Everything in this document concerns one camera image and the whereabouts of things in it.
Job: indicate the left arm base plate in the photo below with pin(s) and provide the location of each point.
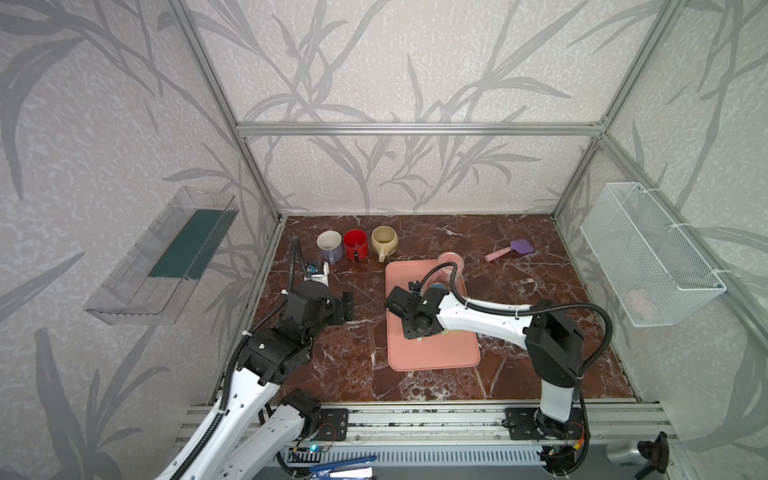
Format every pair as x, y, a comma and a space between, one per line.
326, 425

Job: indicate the purple pink spatula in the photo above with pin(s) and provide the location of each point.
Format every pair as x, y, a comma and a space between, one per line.
519, 246

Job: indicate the light green mug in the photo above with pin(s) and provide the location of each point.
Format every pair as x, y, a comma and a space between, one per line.
441, 334

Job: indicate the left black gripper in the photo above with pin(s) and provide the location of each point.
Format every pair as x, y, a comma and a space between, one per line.
347, 306

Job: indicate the pink patterned mug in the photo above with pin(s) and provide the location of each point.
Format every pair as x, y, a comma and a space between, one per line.
451, 264

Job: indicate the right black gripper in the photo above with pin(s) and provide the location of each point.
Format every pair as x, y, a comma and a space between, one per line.
395, 306

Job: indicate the pink plastic tray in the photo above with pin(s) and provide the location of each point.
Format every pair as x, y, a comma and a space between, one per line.
458, 350

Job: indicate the black clamp knob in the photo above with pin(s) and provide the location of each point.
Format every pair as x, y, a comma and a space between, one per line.
650, 456

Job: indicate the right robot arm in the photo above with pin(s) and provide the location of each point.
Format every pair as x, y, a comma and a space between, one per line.
553, 341

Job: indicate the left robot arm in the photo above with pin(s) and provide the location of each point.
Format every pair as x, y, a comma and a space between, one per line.
263, 360

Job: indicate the white wire basket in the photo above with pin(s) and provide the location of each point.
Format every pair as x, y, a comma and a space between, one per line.
658, 275

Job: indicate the beige speckled round mug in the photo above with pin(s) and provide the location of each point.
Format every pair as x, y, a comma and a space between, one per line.
384, 240

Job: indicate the lavender purple mug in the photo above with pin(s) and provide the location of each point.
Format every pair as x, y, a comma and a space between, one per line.
331, 246

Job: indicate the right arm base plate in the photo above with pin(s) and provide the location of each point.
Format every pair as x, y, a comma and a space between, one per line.
529, 424

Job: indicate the blue handled tool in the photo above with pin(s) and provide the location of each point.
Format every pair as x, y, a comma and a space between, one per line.
353, 469

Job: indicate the clear plastic wall shelf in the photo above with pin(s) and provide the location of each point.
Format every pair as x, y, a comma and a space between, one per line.
155, 280

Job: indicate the red mug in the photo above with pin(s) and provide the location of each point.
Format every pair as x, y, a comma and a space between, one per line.
356, 245

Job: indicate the aluminium front rail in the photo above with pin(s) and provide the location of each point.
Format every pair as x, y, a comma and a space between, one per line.
455, 433

